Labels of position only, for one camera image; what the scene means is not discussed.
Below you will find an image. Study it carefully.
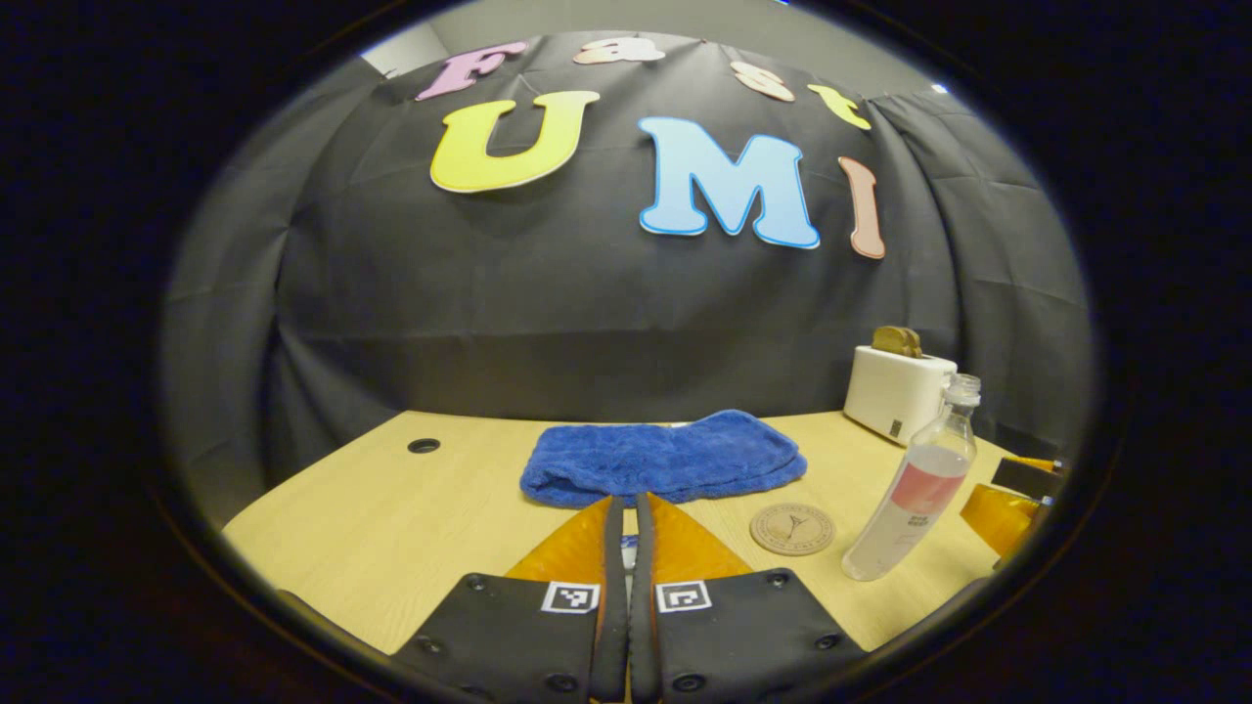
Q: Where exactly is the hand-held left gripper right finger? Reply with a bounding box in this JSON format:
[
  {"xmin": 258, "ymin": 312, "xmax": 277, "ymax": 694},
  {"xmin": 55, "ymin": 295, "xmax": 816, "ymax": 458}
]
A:
[{"xmin": 629, "ymin": 492, "xmax": 867, "ymax": 704}]

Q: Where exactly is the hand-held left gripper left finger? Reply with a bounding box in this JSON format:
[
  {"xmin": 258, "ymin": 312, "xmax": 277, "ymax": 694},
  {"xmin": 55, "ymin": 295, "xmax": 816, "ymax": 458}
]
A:
[{"xmin": 391, "ymin": 496, "xmax": 628, "ymax": 704}]

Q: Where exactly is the clear plastic water bottle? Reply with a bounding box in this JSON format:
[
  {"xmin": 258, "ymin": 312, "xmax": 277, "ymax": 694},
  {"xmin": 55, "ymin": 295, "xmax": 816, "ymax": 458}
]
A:
[{"xmin": 842, "ymin": 374, "xmax": 982, "ymax": 583}]

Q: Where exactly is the round wooden coaster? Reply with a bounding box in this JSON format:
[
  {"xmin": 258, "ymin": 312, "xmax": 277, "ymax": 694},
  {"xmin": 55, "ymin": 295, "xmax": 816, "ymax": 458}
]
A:
[{"xmin": 750, "ymin": 503, "xmax": 836, "ymax": 556}]

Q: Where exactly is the white toaster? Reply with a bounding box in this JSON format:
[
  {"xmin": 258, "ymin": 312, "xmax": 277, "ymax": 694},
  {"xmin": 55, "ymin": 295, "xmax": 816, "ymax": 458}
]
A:
[{"xmin": 844, "ymin": 345, "xmax": 959, "ymax": 448}]

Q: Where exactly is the blue towel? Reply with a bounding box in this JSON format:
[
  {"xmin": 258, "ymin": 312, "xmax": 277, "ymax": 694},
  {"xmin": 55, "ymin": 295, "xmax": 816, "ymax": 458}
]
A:
[{"xmin": 519, "ymin": 410, "xmax": 809, "ymax": 509}]

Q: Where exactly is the black backdrop cloth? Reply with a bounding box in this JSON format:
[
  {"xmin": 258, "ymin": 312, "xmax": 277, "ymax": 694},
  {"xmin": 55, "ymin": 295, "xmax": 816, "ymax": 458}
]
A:
[{"xmin": 161, "ymin": 29, "xmax": 1095, "ymax": 529}]

